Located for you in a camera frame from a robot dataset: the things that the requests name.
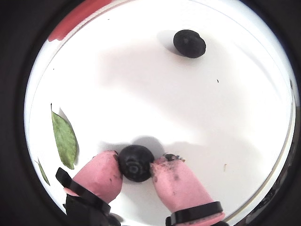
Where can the pink sleeved gripper finger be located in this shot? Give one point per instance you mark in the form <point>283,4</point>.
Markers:
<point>98,176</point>
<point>178,186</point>

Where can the thin curved wooden rod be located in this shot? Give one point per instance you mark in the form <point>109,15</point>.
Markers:
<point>275,164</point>

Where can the red collapsible silicone cup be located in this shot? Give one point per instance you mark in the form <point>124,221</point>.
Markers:
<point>70,23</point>

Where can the small green leaf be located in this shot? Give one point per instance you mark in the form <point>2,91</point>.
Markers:
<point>64,139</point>

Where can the large green leaf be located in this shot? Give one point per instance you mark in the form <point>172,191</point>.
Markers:
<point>43,173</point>

